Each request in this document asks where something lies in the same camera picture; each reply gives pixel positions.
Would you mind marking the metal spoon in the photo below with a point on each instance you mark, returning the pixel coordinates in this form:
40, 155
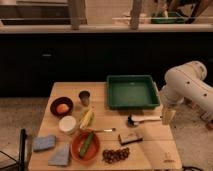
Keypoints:
104, 130

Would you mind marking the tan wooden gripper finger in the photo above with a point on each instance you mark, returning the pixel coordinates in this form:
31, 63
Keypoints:
167, 115

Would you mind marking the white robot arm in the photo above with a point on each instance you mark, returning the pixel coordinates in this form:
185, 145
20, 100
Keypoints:
185, 81

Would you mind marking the green background bin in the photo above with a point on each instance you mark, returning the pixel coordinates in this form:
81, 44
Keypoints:
172, 18

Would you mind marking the brown whiteboard eraser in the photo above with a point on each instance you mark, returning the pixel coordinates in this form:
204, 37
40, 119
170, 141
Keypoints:
129, 137

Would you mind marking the green plastic tray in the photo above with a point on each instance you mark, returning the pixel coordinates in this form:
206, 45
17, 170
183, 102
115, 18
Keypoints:
131, 92

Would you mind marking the small metal cup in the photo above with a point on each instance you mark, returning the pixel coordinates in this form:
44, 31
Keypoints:
84, 97

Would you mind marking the dark brown bowl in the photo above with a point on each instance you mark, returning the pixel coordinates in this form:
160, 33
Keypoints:
54, 108

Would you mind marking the white handled brush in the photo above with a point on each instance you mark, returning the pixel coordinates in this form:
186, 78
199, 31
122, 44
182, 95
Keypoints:
134, 120

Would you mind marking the blue sponge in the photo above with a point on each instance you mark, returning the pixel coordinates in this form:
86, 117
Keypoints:
44, 143

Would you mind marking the orange fruit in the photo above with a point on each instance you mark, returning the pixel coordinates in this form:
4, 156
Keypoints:
62, 108

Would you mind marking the yellow corn cob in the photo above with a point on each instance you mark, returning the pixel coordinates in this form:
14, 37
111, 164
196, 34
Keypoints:
86, 119

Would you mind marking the grey blue cloth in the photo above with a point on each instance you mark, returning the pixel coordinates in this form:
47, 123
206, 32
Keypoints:
61, 157

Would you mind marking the white paper cup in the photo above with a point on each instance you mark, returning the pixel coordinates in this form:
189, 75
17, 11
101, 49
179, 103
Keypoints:
67, 124

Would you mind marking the green cucumber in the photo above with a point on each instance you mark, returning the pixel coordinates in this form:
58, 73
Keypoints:
86, 145

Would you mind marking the bunch of dark grapes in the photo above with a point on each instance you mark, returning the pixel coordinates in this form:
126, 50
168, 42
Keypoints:
112, 156

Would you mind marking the black stand pole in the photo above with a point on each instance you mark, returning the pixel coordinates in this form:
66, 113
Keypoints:
21, 161

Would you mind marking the orange plate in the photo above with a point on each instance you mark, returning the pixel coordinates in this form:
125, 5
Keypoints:
78, 142

